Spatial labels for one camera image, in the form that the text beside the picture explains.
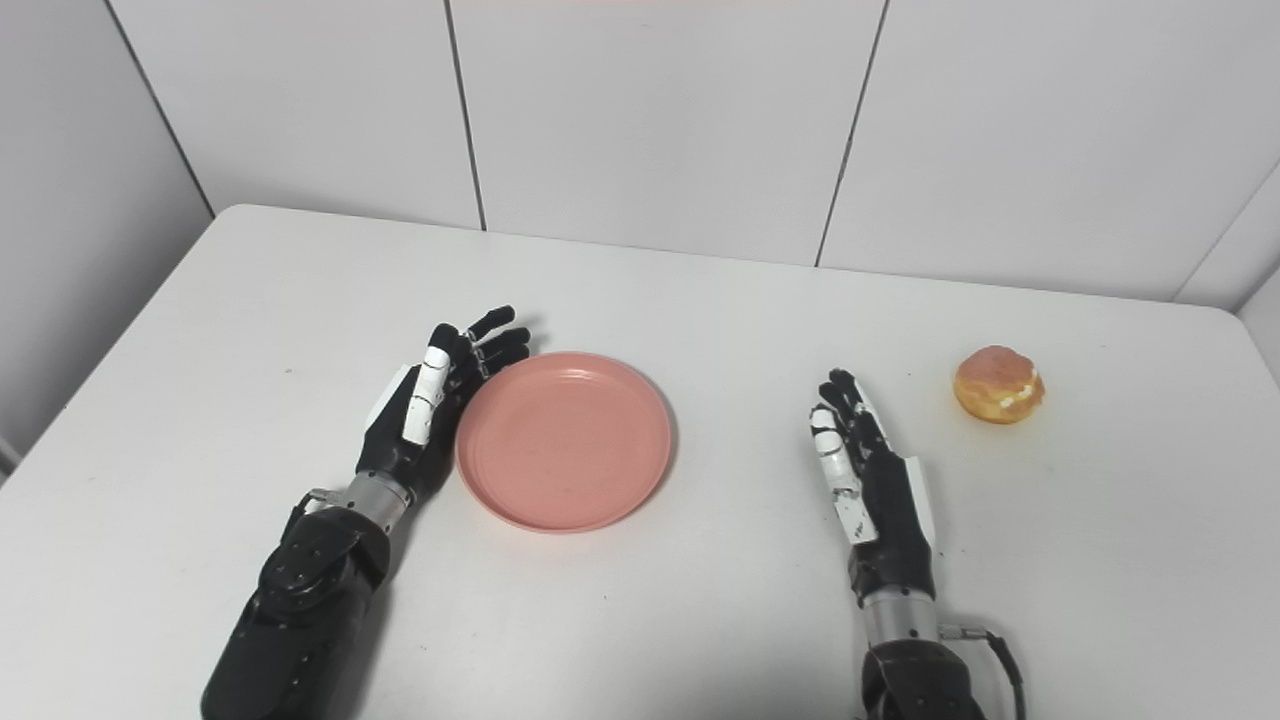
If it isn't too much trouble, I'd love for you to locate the pink round plate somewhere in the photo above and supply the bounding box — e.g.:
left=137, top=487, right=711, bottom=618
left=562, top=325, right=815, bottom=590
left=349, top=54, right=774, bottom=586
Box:
left=455, top=351, right=674, bottom=534

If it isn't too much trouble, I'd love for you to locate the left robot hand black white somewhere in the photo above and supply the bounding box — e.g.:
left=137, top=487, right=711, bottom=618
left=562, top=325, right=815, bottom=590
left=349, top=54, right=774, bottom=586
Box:
left=355, top=305, right=533, bottom=498

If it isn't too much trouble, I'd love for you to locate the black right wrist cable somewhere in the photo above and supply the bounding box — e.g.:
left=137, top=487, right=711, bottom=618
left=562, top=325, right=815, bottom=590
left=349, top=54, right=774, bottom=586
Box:
left=938, top=623, right=1028, bottom=720

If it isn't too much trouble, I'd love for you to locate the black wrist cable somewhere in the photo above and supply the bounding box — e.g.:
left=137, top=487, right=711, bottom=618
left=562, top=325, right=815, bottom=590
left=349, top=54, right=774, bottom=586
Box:
left=285, top=488, right=336, bottom=531
left=938, top=623, right=1028, bottom=720

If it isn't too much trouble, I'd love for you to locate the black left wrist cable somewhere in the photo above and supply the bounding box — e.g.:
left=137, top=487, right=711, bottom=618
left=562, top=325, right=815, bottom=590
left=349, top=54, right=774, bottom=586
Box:
left=285, top=488, right=336, bottom=531

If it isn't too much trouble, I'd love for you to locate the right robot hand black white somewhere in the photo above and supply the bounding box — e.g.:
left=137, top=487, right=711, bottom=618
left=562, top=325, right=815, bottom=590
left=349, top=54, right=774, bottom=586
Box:
left=809, top=369, right=939, bottom=605

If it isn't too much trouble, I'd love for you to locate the cream puff pastry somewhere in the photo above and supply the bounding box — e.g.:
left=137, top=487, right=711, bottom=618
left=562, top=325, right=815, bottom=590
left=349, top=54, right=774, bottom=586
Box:
left=952, top=345, right=1046, bottom=425

